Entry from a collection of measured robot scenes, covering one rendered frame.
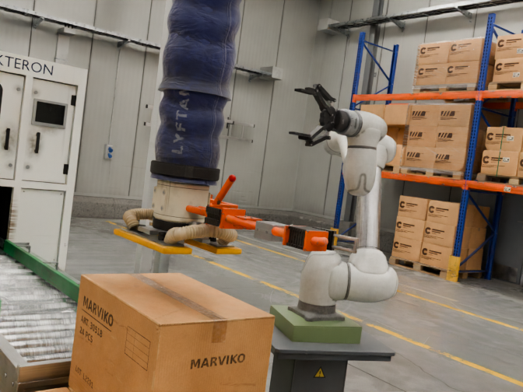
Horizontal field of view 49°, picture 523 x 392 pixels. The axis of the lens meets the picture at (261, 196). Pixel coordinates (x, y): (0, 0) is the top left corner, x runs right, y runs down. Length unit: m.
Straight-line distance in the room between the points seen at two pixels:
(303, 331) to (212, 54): 1.10
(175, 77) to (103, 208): 9.82
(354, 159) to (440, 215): 7.87
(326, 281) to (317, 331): 0.20
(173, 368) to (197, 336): 0.11
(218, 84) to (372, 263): 1.01
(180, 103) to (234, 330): 0.71
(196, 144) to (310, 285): 0.84
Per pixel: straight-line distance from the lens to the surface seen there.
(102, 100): 11.61
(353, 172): 1.99
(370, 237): 2.44
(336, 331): 2.32
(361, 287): 2.36
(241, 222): 1.58
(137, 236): 1.85
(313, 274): 2.33
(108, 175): 11.70
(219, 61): 1.82
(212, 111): 1.82
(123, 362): 1.81
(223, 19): 1.85
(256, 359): 1.82
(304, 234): 1.39
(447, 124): 9.88
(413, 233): 10.13
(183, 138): 1.80
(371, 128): 2.01
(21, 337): 2.72
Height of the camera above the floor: 1.40
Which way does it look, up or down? 3 degrees down
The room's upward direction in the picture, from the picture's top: 7 degrees clockwise
